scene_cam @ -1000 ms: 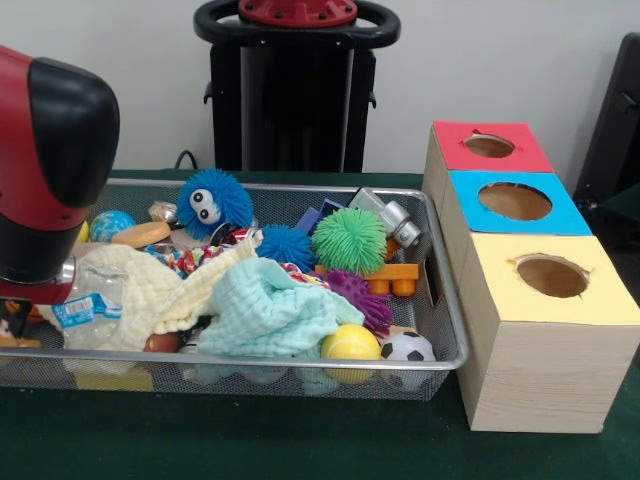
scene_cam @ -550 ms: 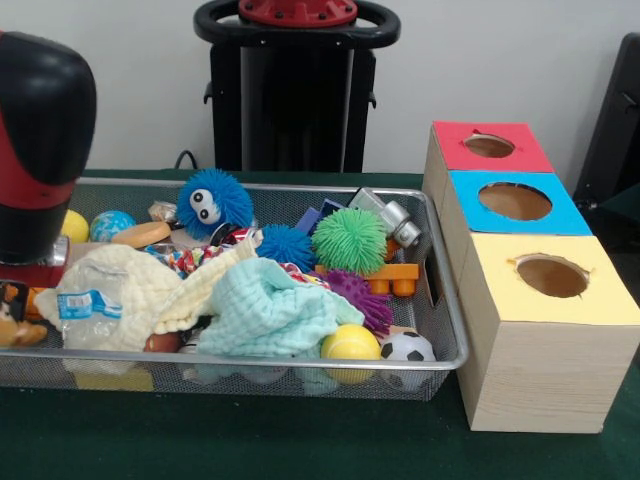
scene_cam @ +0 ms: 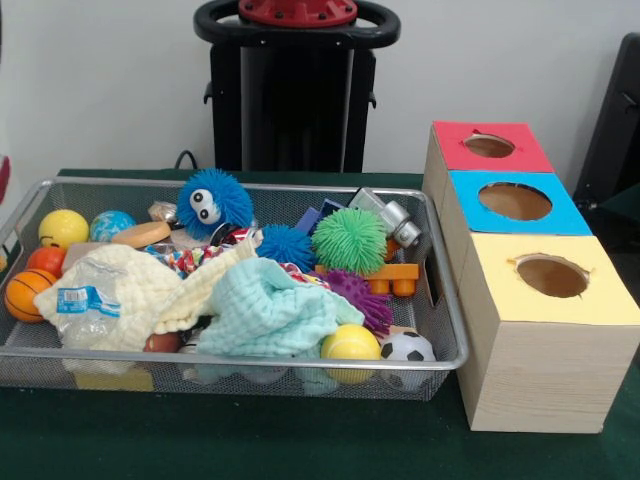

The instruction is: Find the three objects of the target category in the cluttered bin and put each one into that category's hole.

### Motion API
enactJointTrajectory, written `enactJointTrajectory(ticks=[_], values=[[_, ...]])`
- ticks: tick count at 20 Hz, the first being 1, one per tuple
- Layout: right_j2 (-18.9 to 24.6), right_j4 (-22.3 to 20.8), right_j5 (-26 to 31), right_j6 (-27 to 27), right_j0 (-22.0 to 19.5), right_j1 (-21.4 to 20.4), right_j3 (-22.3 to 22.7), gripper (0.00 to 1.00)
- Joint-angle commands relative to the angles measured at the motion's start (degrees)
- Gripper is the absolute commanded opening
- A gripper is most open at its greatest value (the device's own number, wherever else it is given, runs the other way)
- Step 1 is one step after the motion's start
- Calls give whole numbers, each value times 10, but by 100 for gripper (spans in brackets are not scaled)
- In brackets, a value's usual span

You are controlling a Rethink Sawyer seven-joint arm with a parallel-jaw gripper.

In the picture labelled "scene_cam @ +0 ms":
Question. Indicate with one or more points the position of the mint green muslin cloth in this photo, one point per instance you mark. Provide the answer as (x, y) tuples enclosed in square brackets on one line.
[(270, 315)]

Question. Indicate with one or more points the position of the blue spiky rubber ball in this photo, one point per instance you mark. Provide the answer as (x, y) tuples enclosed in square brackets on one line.
[(215, 202)]

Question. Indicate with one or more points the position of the silver mesh bin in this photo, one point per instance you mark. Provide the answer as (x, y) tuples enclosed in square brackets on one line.
[(440, 310)]

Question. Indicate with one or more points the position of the wooden box with three holes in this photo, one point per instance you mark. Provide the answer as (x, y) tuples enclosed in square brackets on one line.
[(540, 380)]

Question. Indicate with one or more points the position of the green spiky rubber ball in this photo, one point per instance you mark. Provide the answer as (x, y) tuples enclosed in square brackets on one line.
[(350, 240)]

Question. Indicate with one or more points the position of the purple spiky rubber ball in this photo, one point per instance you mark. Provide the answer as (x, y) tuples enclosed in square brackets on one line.
[(365, 300)]

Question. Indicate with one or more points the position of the yellow tennis ball toy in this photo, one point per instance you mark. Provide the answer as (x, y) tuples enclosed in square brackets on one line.
[(350, 344)]

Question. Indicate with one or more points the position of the small soccer ball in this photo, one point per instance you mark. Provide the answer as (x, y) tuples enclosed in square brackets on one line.
[(407, 347)]

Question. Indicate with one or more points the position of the dark green table cloth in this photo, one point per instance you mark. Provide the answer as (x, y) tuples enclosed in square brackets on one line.
[(622, 200), (250, 440)]

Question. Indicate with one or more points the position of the crushed clear plastic bottle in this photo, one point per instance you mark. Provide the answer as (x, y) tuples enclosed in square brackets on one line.
[(87, 300)]

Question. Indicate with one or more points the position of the yellow smiley ball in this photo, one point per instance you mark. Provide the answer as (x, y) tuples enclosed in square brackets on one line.
[(63, 227)]

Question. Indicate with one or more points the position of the black upright panel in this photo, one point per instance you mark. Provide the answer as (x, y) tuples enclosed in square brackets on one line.
[(615, 125)]

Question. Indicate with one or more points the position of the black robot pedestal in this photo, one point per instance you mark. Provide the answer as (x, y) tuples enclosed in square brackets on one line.
[(300, 100)]

